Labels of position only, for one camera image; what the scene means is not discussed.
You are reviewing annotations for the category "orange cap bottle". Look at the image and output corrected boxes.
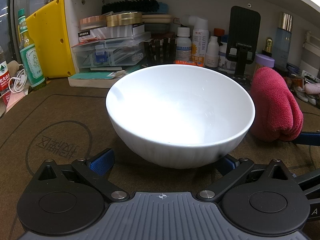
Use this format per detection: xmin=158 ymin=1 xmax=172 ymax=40
xmin=213 ymin=28 xmax=225 ymax=43

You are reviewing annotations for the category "beige oval container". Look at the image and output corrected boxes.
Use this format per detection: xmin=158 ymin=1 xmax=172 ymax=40
xmin=142 ymin=14 xmax=173 ymax=25

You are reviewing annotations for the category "gold round tin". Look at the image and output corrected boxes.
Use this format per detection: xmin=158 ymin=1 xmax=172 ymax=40
xmin=106 ymin=12 xmax=143 ymax=27

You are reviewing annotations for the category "white spray can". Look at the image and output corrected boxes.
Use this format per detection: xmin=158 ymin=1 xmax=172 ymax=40
xmin=191 ymin=17 xmax=208 ymax=67

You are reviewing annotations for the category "pink cloth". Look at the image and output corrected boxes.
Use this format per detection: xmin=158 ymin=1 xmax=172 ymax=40
xmin=250 ymin=67 xmax=304 ymax=142

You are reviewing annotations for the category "black shoe brush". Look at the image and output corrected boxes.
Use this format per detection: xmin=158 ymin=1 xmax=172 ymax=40
xmin=101 ymin=0 xmax=159 ymax=15

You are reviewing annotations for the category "beige plush toy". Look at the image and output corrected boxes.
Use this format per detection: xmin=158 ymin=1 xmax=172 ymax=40
xmin=7 ymin=60 xmax=25 ymax=76

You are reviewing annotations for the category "black phone stand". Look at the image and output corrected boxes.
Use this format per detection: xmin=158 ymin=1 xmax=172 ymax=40
xmin=225 ymin=6 xmax=261 ymax=80

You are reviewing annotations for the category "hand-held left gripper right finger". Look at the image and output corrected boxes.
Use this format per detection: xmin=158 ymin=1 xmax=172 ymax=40
xmin=196 ymin=155 xmax=297 ymax=203

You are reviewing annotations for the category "pink round tin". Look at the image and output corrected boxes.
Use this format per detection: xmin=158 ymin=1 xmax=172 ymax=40
xmin=79 ymin=15 xmax=107 ymax=30

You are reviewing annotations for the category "white striped box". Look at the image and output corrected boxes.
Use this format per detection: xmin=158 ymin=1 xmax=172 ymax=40
xmin=78 ymin=25 xmax=145 ymax=43

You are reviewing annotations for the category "teal notebook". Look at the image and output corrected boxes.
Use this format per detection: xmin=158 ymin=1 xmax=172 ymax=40
xmin=68 ymin=70 xmax=125 ymax=88

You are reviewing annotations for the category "white bowl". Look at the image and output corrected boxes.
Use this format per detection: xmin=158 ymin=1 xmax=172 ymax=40
xmin=105 ymin=64 xmax=256 ymax=170

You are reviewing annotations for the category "pink small device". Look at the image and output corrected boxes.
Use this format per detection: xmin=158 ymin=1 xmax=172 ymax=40
xmin=304 ymin=82 xmax=320 ymax=94

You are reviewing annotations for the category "blue toner bottle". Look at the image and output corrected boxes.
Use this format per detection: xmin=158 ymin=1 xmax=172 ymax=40
xmin=275 ymin=12 xmax=293 ymax=67

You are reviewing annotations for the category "green glass bottle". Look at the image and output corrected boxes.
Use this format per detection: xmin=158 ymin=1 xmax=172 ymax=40
xmin=17 ymin=9 xmax=47 ymax=89

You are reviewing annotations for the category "small white bottle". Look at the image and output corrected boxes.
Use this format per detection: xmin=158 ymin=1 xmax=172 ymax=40
xmin=205 ymin=36 xmax=220 ymax=68

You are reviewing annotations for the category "white cable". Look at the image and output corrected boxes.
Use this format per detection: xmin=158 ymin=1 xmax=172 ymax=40
xmin=9 ymin=69 xmax=28 ymax=94

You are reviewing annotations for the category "dark gold cap bottle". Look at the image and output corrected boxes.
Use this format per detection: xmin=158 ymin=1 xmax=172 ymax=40
xmin=262 ymin=37 xmax=273 ymax=57

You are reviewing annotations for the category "orange packet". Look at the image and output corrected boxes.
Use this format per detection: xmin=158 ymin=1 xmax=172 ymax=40
xmin=174 ymin=60 xmax=204 ymax=67

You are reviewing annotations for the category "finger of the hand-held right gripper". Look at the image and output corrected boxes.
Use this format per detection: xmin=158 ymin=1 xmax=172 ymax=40
xmin=294 ymin=131 xmax=320 ymax=147
xmin=291 ymin=167 xmax=320 ymax=200

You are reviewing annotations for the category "row of dark vials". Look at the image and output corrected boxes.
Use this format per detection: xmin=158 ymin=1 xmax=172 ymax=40
xmin=144 ymin=37 xmax=177 ymax=64

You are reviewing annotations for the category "red label water bottle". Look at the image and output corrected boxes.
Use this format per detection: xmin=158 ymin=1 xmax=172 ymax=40
xmin=0 ymin=45 xmax=15 ymax=105

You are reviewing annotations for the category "yellow plastic box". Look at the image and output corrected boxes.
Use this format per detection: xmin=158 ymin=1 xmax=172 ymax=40
xmin=26 ymin=0 xmax=75 ymax=78

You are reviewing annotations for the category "clear plastic organizer box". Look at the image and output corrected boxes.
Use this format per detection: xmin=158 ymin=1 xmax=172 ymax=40
xmin=72 ymin=36 xmax=150 ymax=68

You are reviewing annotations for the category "white medicine bottle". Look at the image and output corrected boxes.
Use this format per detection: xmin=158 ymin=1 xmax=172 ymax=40
xmin=176 ymin=27 xmax=192 ymax=62

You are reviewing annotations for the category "purple lid toothpick jar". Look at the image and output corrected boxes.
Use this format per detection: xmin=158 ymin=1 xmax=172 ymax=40
xmin=254 ymin=54 xmax=275 ymax=73

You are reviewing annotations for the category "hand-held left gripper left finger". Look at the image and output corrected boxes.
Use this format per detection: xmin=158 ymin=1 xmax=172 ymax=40
xmin=37 ymin=148 xmax=130 ymax=203

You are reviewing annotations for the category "blue label white bottle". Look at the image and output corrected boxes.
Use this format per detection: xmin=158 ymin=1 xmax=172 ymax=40
xmin=217 ymin=36 xmax=237 ymax=72

